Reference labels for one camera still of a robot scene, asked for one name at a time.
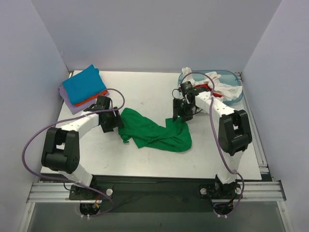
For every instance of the folded orange t shirt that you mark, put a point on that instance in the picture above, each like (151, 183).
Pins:
(92, 98)

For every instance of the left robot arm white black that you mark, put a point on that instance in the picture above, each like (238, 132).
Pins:
(61, 150)

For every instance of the clear blue plastic bin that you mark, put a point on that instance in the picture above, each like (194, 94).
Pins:
(231, 77)

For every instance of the folded blue t shirt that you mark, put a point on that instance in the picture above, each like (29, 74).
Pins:
(84, 85)

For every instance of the folded lilac t shirt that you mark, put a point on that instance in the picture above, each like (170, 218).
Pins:
(72, 106)

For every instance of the white t shirt red print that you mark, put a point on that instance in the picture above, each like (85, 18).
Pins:
(227, 89)

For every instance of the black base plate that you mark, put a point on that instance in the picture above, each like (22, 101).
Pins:
(156, 195)

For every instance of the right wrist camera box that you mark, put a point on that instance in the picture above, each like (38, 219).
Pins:
(185, 87)

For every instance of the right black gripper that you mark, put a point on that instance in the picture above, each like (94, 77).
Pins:
(181, 112)

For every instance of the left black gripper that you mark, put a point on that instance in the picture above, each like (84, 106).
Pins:
(110, 123)

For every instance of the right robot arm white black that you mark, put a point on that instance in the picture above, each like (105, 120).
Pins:
(230, 127)

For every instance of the green t shirt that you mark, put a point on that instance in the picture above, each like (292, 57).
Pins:
(174, 136)

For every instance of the aluminium frame rail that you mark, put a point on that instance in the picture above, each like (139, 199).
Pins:
(48, 192)

